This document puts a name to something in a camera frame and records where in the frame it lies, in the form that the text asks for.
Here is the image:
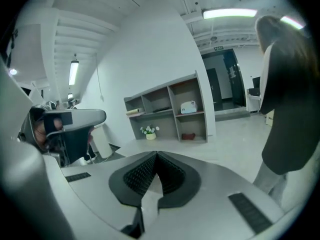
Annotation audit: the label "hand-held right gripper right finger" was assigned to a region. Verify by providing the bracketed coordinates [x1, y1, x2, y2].
[149, 151, 286, 240]

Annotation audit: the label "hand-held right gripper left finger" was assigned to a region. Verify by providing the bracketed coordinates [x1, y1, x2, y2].
[43, 150, 158, 240]

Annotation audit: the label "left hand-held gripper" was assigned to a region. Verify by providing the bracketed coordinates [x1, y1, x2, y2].
[19, 105, 107, 167]

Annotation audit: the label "pale cylindrical bin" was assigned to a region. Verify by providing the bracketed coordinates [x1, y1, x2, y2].
[91, 122, 113, 159]

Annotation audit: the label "long ceiling lamp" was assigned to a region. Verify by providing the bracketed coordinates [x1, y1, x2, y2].
[279, 15, 307, 30]
[202, 8, 258, 20]
[68, 60, 80, 86]

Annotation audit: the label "beige paper roll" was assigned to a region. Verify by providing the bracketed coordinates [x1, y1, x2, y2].
[125, 107, 145, 117]

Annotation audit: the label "white flowers in pot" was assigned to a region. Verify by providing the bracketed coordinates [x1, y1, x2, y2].
[139, 125, 160, 141]

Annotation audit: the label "grey open shelf unit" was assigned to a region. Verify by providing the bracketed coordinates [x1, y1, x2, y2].
[123, 70, 209, 144]

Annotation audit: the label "dark grey door step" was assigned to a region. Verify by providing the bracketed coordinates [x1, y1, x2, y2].
[214, 107, 251, 122]

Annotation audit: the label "cardboard box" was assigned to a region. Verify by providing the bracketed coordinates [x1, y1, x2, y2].
[265, 108, 275, 127]

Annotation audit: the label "white desk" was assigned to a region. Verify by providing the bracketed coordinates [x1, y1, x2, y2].
[246, 87, 263, 115]

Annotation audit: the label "black double door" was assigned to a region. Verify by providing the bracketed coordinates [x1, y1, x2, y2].
[201, 48, 247, 110]

